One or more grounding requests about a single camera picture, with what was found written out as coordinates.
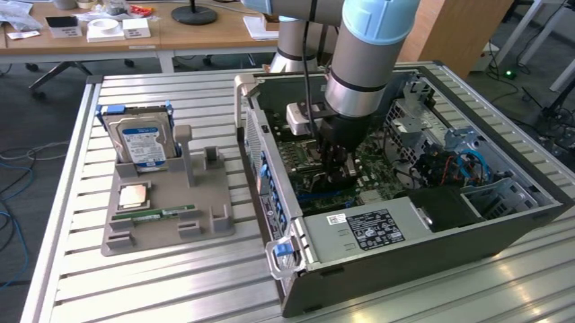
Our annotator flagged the hard disk with blue carrier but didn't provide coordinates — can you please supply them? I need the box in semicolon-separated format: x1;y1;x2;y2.
94;100;177;169

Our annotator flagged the white tape roll on box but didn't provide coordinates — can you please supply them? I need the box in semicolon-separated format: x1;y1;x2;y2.
85;18;125;43

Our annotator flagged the black lamp base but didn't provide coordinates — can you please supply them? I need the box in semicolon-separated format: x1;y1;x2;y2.
169;0;218;25

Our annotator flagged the red wire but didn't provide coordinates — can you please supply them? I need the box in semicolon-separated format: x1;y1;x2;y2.
438;153;450;185

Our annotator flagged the black wire bundle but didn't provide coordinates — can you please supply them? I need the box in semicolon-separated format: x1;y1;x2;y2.
410;151;462;188

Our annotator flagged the white floor cable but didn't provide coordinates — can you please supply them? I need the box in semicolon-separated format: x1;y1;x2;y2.
0;141;68;161

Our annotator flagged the copper-topped CPU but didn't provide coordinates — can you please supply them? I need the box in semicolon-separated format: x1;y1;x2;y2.
117;184;148;209

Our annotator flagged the green RAM stick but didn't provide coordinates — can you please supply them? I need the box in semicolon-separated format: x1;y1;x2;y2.
110;205;196;221

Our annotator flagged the blue floor cable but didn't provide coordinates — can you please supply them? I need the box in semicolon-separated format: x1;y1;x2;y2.
0;161;34;289

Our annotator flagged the grey parts rack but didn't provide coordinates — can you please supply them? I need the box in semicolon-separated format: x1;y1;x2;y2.
98;124;237;258

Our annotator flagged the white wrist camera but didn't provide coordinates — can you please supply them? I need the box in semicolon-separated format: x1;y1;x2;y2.
285;102;333;135

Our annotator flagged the green motherboard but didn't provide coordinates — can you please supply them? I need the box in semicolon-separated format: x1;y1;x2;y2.
264;110;416;216

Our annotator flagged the silver disk bay cage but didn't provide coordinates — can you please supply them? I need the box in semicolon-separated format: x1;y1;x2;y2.
384;76;488;162

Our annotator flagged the black chair base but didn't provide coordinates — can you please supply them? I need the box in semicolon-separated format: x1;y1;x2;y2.
26;60;136;98

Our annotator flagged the white paper stack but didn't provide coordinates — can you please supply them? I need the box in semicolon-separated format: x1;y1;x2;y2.
242;15;281;41

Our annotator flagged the white table frame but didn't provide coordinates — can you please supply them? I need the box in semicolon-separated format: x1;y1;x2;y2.
486;0;575;92

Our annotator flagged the black camera cable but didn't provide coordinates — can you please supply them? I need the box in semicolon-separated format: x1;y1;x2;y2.
301;18;317;135

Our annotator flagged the blue wire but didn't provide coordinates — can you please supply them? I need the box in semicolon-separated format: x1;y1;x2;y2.
456;149;493;185

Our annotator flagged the plain white box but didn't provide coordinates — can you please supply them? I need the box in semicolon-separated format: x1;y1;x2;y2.
121;18;152;40

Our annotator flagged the clear plastic bag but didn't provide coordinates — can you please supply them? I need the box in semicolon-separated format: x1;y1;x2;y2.
0;0;45;31

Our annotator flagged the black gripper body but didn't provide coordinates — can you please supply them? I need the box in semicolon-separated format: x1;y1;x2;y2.
317;114;369;154

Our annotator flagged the wooden cabinet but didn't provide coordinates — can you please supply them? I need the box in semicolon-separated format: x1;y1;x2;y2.
397;0;516;77

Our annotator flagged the white box with black top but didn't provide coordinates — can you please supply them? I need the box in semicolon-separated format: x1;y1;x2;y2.
45;15;82;38

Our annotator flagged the black graphics card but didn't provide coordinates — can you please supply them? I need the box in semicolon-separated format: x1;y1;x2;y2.
309;170;356;196

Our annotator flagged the open dark PC case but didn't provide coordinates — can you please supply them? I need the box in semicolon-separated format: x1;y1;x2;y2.
233;65;575;319

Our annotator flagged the wooden desk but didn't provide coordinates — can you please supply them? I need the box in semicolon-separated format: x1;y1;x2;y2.
0;0;408;73

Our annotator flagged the CPU socket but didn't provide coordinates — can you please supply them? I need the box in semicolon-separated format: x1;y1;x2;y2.
304;138;320;166

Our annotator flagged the blue expansion slot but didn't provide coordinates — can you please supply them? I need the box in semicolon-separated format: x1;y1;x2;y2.
297;190;342;203

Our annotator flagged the small silver disk bay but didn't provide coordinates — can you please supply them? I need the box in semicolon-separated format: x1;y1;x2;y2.
460;177;540;219

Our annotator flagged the grey power supply unit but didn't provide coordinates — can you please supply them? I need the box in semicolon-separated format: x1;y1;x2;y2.
290;196;434;265

